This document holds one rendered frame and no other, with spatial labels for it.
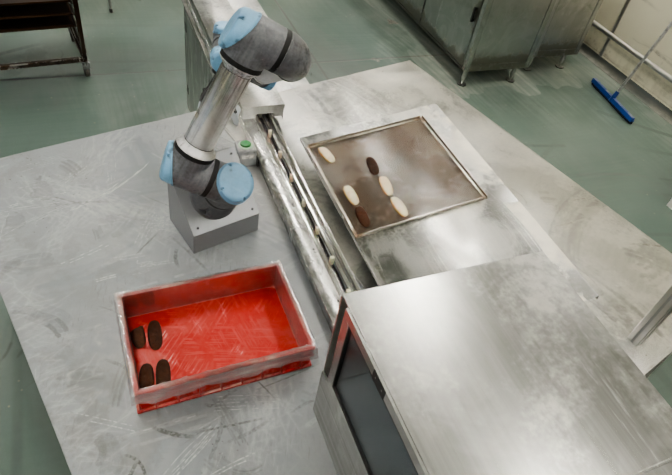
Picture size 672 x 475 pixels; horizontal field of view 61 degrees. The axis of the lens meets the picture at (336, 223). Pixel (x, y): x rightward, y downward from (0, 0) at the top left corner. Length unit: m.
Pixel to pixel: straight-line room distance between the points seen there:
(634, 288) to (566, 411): 1.15
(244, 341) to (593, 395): 0.92
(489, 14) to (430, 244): 2.87
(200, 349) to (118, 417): 0.27
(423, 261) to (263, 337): 0.56
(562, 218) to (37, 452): 2.17
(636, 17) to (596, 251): 3.63
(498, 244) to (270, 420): 0.91
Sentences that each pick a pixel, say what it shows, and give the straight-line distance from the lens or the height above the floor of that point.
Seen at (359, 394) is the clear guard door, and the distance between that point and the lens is 1.22.
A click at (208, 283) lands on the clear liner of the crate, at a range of 1.69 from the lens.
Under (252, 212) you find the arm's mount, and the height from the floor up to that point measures 0.91.
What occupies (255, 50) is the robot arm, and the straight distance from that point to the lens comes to 1.47.
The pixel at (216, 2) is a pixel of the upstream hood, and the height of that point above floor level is 0.92.
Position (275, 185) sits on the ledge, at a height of 0.86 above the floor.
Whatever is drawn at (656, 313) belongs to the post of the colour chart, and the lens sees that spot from 2.00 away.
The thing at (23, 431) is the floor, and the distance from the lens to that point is 2.58.
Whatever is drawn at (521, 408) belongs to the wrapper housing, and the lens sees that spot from 1.15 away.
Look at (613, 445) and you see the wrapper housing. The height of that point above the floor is 1.30.
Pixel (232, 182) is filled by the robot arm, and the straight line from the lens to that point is 1.64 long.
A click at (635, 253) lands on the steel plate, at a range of 2.43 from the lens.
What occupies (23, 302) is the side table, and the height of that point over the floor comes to 0.82.
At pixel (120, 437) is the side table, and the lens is 1.56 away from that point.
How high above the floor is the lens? 2.21
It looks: 43 degrees down
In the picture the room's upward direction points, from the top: 12 degrees clockwise
